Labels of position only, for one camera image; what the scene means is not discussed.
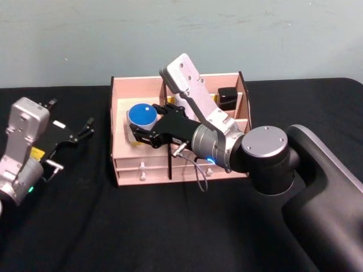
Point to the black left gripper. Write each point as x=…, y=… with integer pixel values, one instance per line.
x=61, y=136

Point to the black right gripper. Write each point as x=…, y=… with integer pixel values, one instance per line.
x=174, y=129

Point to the white jar with blue lid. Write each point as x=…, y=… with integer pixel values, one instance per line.
x=141, y=114

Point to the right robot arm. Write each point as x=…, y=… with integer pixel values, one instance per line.
x=312, y=184

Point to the white packet with yellow print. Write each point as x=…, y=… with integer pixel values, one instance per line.
x=171, y=99

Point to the white box with yellow label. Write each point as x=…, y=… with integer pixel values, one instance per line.
x=131, y=139

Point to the pale wooden desk organizer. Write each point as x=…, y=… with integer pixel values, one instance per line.
x=119, y=93

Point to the pale wooden drawer with knob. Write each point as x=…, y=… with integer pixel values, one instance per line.
x=127, y=175
x=221, y=173
x=127, y=163

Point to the small black box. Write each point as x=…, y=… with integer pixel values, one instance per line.
x=227, y=98

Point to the black table cloth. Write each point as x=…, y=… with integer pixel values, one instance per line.
x=141, y=226

